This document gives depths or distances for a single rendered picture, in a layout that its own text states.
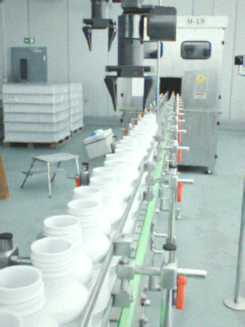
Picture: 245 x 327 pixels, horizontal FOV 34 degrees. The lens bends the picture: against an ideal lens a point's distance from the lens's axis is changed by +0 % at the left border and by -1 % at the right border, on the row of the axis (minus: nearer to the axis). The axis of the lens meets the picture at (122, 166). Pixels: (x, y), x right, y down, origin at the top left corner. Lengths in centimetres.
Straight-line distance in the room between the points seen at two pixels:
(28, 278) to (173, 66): 534
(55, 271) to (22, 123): 737
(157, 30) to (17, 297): 69
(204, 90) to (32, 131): 344
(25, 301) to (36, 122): 733
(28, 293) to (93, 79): 1109
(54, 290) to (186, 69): 531
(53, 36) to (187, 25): 657
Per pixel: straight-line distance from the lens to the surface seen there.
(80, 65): 1143
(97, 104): 1135
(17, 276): 33
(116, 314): 57
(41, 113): 756
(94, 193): 50
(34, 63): 1175
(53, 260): 34
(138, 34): 89
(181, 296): 52
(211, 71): 562
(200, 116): 563
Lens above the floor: 131
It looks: 12 degrees down
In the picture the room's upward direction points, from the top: 1 degrees clockwise
